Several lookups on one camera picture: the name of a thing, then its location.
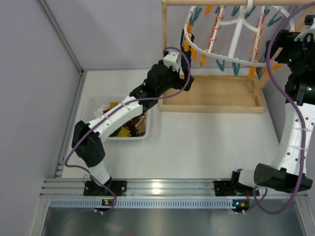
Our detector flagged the navy sock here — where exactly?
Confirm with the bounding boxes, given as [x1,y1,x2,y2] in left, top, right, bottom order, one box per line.
[180,29,192,75]

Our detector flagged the white round clip hanger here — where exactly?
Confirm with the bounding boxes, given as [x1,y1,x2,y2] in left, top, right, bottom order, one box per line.
[183,4,290,77]

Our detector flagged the wooden hanger rack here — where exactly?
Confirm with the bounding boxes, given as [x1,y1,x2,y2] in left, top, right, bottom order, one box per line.
[159,0,315,114]

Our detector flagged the white plastic basket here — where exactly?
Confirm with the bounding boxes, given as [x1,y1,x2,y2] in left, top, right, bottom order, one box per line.
[80,95,151,141]

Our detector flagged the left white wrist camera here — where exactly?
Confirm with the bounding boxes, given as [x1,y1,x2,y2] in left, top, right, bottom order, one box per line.
[163,51,180,72]

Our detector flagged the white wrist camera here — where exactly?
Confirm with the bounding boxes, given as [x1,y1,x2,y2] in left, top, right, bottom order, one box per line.
[294,14,315,41]
[163,51,180,72]

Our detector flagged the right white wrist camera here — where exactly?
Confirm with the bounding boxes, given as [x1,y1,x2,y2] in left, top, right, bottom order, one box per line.
[294,14,315,41]

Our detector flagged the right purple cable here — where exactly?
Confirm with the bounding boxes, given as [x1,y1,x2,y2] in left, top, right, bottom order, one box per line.
[253,2,315,215]

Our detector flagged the purple cable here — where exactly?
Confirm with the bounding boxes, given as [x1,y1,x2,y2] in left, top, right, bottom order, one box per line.
[64,46,192,213]
[253,2,315,215]

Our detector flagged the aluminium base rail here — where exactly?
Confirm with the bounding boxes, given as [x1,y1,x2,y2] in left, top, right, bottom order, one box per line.
[39,178,308,209]

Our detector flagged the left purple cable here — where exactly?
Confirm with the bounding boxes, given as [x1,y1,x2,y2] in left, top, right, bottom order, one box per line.
[64,46,192,213]

